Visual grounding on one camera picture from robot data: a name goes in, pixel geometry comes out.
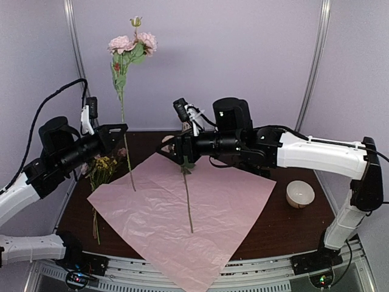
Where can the front aluminium rail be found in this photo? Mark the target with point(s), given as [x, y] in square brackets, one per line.
[266, 274]

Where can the aluminium frame post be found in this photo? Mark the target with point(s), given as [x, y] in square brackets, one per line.
[72, 27]
[320, 42]

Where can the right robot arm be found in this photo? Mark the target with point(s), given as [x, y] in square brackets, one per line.
[260, 149]

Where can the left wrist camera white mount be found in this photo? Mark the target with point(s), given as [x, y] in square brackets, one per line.
[89, 113]

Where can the left green circuit board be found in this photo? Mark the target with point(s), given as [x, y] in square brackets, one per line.
[76, 280]

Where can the right green circuit board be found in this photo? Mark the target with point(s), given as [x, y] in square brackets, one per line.
[321, 280]

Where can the pale pink rose stem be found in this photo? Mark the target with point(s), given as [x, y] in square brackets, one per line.
[185, 182]

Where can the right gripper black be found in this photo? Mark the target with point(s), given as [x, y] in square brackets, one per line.
[179, 141]

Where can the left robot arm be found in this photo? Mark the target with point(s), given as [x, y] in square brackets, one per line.
[27, 210]

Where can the left aluminium frame post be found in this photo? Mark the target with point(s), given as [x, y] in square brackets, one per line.
[72, 27]

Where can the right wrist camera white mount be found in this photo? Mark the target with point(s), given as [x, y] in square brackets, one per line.
[188, 113]

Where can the purple wrapping paper sheet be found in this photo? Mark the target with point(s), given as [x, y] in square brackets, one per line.
[148, 209]

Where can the right aluminium frame post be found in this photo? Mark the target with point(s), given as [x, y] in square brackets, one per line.
[320, 42]

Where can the plain white bowl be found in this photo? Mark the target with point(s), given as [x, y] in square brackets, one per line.
[299, 194]

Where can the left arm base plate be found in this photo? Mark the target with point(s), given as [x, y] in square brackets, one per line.
[92, 264]

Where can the patterned cup with orange inside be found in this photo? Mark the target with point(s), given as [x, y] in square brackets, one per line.
[186, 126]

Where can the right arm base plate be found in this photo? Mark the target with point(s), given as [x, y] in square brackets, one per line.
[314, 261]

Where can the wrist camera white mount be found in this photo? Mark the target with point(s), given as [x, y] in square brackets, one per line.
[188, 113]
[89, 113]

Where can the green circuit board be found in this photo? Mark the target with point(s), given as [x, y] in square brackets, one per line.
[321, 280]
[76, 280]

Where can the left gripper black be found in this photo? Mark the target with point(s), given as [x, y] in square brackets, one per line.
[106, 143]

